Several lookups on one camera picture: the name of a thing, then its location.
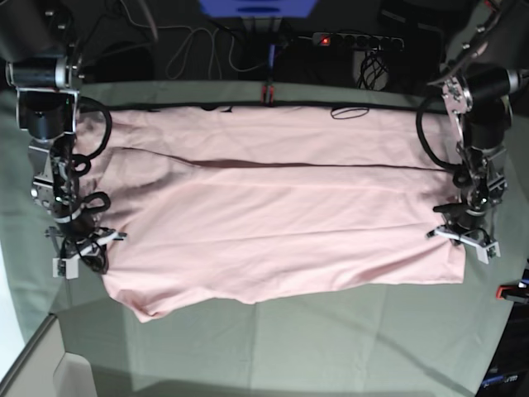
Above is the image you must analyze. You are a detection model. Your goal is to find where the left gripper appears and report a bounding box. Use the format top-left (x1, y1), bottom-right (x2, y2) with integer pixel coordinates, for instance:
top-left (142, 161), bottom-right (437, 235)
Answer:
top-left (432, 202), bottom-right (492, 244)

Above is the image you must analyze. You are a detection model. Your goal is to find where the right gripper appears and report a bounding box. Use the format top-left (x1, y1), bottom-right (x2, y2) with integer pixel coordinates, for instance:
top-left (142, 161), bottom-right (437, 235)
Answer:
top-left (58, 222), bottom-right (110, 273)

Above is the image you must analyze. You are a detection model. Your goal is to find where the pink t-shirt black print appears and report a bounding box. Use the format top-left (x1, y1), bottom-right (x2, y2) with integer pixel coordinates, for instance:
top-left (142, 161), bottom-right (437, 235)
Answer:
top-left (81, 107), bottom-right (465, 323)

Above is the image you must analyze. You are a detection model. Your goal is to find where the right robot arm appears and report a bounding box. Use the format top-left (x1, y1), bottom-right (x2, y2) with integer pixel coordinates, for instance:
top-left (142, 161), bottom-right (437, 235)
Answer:
top-left (1, 1), bottom-right (120, 279)

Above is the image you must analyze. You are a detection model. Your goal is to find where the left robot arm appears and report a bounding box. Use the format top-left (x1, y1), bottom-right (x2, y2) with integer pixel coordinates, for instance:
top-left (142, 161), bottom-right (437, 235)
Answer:
top-left (416, 1), bottom-right (528, 249)

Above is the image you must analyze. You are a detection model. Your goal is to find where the red clamp right edge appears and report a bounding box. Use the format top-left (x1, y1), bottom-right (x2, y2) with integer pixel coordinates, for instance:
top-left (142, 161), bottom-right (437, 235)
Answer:
top-left (496, 280), bottom-right (529, 305)

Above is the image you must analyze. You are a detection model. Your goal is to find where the white bin corner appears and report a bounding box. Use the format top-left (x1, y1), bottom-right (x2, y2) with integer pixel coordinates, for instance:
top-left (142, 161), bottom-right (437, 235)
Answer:
top-left (53, 352), bottom-right (98, 397)

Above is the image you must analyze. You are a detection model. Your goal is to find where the black power strip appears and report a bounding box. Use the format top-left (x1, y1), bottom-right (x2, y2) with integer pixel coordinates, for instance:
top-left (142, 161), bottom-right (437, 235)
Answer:
top-left (312, 32), bottom-right (405, 52)

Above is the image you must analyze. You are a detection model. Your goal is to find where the red clamp top centre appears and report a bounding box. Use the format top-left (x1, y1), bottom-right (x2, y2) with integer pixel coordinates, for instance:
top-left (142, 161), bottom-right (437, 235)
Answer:
top-left (260, 83), bottom-right (274, 107)

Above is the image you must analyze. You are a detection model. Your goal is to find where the blue box top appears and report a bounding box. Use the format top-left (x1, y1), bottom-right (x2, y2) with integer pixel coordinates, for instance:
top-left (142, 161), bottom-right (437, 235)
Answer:
top-left (199, 0), bottom-right (317, 18)

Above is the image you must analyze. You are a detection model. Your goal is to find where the white cable on floor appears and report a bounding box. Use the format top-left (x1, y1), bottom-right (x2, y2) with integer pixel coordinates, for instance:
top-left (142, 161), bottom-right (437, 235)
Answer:
top-left (119, 0), bottom-right (249, 80)

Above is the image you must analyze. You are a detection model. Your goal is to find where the blue clamp handle centre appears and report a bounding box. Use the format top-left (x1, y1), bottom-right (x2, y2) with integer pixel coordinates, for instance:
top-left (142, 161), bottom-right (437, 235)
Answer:
top-left (267, 44), bottom-right (276, 73)

